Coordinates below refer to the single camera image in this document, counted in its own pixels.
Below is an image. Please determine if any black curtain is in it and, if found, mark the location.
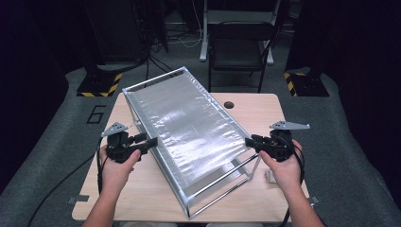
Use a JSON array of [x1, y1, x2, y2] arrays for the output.
[[0, 0, 86, 193], [285, 0, 401, 200]]

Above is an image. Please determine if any grey tape strip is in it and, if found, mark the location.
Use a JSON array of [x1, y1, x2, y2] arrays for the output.
[[67, 194, 90, 204]]

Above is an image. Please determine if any person's right hand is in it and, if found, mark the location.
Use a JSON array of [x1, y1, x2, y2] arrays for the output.
[[258, 140, 305, 193]]

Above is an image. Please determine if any right hand-held gripper cable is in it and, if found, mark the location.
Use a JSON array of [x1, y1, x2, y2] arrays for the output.
[[282, 135, 306, 227]]

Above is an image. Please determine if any white desk frame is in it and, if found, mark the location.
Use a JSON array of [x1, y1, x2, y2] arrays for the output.
[[199, 0, 282, 66]]

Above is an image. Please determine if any white floor cable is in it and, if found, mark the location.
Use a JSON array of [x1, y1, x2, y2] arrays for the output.
[[168, 29, 203, 49]]

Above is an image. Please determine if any person's white clothing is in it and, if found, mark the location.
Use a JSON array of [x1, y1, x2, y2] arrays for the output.
[[119, 221, 263, 227]]

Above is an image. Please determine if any hand-held gripper cable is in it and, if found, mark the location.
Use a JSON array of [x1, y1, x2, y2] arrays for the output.
[[282, 135, 306, 227], [96, 136, 110, 197]]

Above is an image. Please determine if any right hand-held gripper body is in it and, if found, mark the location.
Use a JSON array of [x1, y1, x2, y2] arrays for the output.
[[261, 120, 311, 163]]

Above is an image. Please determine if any black floor cable bundle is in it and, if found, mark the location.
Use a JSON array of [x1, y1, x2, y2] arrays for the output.
[[143, 56, 174, 79]]

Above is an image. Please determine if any black cabinet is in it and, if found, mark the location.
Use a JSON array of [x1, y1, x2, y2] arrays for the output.
[[84, 0, 149, 64]]

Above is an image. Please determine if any black stand base striped edge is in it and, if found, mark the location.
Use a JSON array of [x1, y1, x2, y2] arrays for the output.
[[76, 64, 123, 98], [283, 67, 330, 97]]

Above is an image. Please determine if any person's left hand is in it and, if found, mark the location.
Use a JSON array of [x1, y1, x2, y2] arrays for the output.
[[98, 146, 142, 193]]

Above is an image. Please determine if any black folding chair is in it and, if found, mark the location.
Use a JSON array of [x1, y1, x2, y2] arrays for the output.
[[207, 21, 278, 94]]

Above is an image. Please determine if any metal rack with silver shelves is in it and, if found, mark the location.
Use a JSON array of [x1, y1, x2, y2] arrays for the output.
[[122, 65, 262, 220]]

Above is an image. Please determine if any left hand-held gripper cable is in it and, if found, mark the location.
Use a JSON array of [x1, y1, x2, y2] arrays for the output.
[[96, 136, 110, 197]]

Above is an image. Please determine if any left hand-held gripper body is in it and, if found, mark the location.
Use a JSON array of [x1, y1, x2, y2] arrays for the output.
[[100, 121, 140, 164]]

